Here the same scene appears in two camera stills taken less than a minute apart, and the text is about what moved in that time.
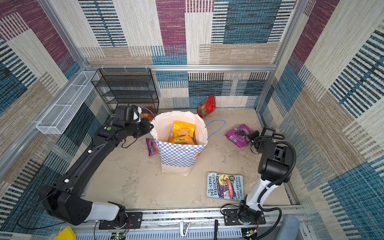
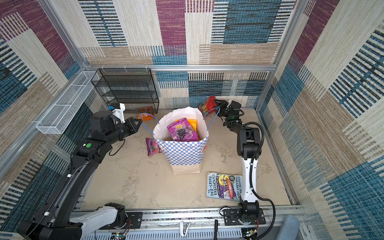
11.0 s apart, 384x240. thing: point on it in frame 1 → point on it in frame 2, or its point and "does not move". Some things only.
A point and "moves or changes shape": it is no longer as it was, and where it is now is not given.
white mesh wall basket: (57, 118) does not move
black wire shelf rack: (128, 86) does not move
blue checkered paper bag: (178, 159) moves or changes shape
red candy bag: (208, 106) does not move
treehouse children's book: (225, 186) does not move
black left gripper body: (141, 128) → (127, 129)
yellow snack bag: (182, 139) → (192, 122)
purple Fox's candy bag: (152, 146) does not move
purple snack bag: (239, 135) moves or changes shape
